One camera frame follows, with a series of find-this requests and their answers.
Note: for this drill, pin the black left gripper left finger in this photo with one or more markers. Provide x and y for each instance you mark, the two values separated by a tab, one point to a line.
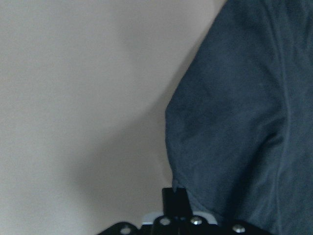
169	202

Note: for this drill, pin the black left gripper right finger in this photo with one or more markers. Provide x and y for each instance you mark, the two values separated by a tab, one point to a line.
183	208

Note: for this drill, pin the black graphic t-shirt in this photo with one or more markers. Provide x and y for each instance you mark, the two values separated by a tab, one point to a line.
239	127

